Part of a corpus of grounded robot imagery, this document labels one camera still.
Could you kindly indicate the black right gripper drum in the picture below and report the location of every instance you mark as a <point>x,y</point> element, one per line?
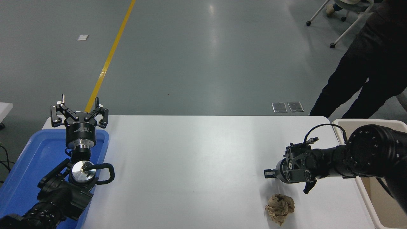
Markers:
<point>281,171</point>

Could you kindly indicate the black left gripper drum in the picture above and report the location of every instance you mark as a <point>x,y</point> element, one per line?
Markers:
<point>81,132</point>

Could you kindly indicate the tan paper ball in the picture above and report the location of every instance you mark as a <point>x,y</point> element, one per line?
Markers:
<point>279,208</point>

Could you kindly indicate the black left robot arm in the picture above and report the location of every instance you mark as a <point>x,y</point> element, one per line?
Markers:
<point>63,197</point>

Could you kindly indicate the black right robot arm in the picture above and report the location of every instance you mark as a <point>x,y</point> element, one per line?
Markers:
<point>372,149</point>

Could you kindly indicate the blue plastic tray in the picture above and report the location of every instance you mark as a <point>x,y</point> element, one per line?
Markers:
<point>38,149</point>

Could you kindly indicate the yellow floor tape line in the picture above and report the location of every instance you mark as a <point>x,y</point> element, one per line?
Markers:
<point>109,57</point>

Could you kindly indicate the silver floor plate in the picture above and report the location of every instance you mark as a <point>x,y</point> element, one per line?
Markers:
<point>279,107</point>
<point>295,106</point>

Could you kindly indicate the large pale bin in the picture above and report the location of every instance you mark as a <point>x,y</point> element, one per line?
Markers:
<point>341,125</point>

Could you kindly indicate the person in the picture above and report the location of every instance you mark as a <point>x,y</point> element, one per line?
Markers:
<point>381,47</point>

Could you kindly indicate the white wheeled chair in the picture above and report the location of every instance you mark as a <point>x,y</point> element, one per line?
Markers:
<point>349,27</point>

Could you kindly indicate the person's foot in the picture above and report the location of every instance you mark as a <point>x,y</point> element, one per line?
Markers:
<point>331,9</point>

